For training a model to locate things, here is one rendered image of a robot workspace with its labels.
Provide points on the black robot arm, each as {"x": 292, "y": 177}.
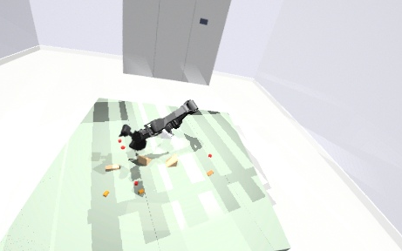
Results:
{"x": 172, "y": 120}

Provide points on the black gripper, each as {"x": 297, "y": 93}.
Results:
{"x": 126, "y": 131}

